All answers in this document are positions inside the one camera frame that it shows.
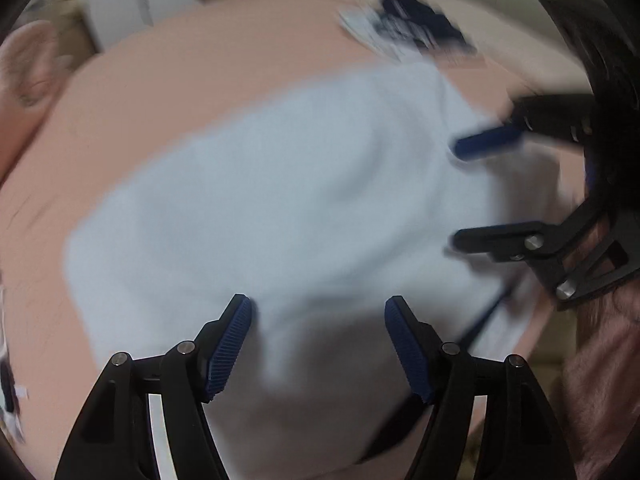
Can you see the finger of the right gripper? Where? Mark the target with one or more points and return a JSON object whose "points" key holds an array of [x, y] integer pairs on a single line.
{"points": [[507, 242], [490, 142]]}

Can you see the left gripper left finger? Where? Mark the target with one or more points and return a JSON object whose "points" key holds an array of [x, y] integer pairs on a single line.
{"points": [[112, 435]]}

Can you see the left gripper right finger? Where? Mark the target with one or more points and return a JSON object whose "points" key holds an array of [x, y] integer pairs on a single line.
{"points": [[521, 436]]}

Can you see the light blue navy-trimmed t-shirt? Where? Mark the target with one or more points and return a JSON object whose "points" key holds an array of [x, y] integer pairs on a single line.
{"points": [[319, 204]]}

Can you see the person's right hand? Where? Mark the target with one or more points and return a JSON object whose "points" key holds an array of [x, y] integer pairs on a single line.
{"points": [[600, 383]]}

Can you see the white patterned cloth at left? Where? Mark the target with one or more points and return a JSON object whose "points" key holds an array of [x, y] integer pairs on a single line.
{"points": [[10, 405]]}

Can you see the navy shorts with silver stripes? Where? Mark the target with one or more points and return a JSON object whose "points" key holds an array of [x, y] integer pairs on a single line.
{"points": [[415, 23]]}

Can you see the folded cartoon print pajamas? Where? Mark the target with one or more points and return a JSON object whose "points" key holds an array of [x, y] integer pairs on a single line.
{"points": [[360, 24]]}

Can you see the pink bed sheet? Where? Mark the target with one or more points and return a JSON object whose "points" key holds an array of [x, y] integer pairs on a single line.
{"points": [[135, 103]]}

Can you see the rolled pink blanket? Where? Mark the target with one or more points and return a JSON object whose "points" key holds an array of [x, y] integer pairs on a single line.
{"points": [[33, 75]]}

